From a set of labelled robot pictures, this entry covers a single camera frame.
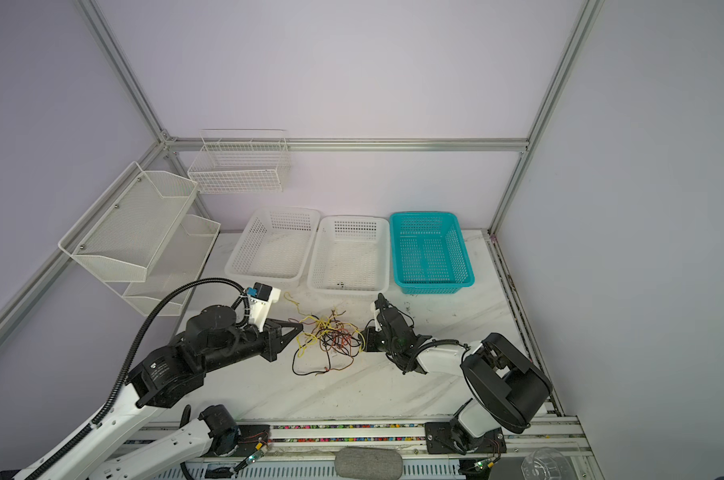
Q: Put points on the middle white plastic basket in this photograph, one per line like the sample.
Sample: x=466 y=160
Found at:
x=351 y=256

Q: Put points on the clear plastic container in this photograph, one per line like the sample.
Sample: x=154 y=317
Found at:
x=547 y=464

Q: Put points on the white plastic basket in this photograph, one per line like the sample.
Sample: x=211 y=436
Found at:
x=351 y=256
x=275 y=246

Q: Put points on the teal plastic basket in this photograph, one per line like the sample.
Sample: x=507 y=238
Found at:
x=429 y=253

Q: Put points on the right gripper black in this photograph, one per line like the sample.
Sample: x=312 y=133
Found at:
x=370 y=333

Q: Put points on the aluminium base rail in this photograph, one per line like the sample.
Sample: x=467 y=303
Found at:
x=308 y=451

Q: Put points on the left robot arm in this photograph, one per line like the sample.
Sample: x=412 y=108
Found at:
x=142 y=391

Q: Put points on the white wire wall basket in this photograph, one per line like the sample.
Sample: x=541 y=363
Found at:
x=234 y=161

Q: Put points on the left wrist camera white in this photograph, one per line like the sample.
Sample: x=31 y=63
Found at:
x=261 y=297

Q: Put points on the white two-tier mesh shelf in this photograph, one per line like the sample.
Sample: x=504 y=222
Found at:
x=141 y=238

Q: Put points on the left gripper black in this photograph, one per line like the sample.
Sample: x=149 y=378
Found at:
x=274 y=343

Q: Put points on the left white plastic basket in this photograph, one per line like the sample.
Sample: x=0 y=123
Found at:
x=275 y=246

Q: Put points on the grey fabric pad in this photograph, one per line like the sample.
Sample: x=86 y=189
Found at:
x=369 y=464

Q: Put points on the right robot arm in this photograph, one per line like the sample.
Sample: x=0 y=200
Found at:
x=507 y=389

